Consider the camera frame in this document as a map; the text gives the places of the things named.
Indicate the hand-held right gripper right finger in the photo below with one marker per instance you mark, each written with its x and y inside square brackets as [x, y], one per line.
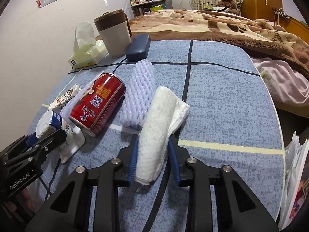
[175, 164]

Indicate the blue plaid tablecloth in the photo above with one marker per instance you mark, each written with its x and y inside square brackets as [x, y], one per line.
[217, 116]

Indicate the brown printed blanket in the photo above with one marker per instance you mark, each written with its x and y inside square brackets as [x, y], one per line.
[217, 26]

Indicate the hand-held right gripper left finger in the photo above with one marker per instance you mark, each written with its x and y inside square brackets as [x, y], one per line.
[134, 159]

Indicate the pink bed sheet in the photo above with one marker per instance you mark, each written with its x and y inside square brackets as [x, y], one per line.
[284, 79]

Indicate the brown teddy bear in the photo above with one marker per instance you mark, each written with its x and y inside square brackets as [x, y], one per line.
[227, 0]

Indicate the white mesh trash bin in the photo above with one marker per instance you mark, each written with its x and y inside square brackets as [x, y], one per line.
[292, 174]

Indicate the yellow tissue pack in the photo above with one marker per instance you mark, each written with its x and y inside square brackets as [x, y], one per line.
[87, 55]

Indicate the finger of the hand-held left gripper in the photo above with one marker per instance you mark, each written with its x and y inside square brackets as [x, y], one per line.
[32, 139]
[53, 139]

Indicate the person's left hand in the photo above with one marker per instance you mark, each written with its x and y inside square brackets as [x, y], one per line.
[25, 199]

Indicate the green box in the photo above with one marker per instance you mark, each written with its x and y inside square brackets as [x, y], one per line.
[157, 8]

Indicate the wooden headboard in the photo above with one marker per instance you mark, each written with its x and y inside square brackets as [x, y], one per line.
[299, 26]

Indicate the white paper towel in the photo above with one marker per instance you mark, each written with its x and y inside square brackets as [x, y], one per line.
[154, 130]

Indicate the white brown printed sachet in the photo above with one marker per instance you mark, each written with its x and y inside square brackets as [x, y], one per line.
[64, 98]

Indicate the dark blue glasses case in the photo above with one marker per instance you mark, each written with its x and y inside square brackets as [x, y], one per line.
[137, 48]

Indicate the red drink can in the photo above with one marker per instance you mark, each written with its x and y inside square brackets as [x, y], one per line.
[101, 101]

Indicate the wooden wardrobe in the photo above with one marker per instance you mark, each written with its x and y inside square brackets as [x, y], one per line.
[256, 0]

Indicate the cluttered side shelf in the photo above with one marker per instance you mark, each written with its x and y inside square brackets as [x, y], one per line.
[144, 4]

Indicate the white brown tumbler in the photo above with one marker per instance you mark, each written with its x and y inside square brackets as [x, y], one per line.
[113, 38]

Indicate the power strip with chargers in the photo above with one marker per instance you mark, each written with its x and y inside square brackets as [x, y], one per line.
[280, 13]

